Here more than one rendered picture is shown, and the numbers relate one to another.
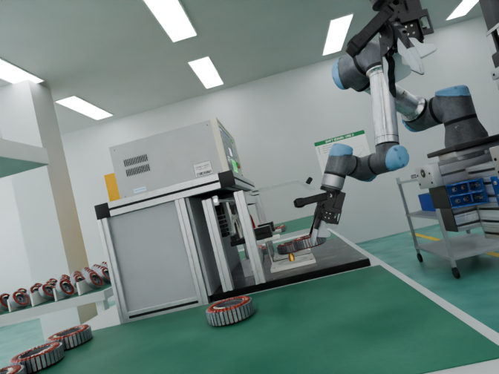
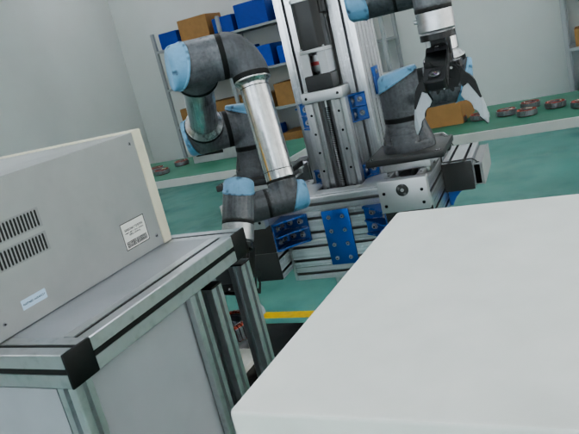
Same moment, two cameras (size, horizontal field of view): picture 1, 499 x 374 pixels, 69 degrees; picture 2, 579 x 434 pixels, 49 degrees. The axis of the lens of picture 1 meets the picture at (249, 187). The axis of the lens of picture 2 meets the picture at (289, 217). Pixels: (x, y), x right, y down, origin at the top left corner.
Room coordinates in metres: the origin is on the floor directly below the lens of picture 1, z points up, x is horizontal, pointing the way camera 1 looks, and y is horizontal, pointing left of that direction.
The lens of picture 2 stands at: (0.58, 0.99, 1.38)
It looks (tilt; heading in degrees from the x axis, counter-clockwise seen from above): 14 degrees down; 293
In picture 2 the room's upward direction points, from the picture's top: 14 degrees counter-clockwise
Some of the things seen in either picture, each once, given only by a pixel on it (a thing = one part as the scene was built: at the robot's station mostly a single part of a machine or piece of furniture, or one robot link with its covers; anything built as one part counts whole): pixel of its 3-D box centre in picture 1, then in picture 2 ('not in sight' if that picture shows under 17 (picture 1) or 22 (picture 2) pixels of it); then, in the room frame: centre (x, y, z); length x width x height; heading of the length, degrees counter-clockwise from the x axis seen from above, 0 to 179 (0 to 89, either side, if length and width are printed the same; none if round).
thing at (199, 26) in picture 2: not in sight; (201, 28); (4.42, -6.66, 1.93); 0.42 x 0.40 x 0.29; 177
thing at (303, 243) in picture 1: (309, 240); (229, 327); (1.27, -0.15, 0.83); 0.11 x 0.11 x 0.04
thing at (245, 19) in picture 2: not in sight; (258, 12); (3.58, -6.58, 1.92); 0.42 x 0.42 x 0.28; 86
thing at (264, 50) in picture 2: not in sight; (269, 54); (3.56, -6.58, 1.41); 0.42 x 0.28 x 0.26; 86
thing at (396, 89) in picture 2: not in sight; (401, 90); (0.93, -0.86, 1.20); 0.13 x 0.12 x 0.14; 7
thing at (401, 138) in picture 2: not in sight; (407, 131); (0.94, -0.86, 1.09); 0.15 x 0.15 x 0.10
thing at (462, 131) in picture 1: (462, 130); (256, 158); (1.44, -0.87, 1.09); 0.15 x 0.15 x 0.10
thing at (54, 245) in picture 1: (47, 209); not in sight; (4.74, 2.61, 1.65); 0.50 x 0.45 x 3.30; 85
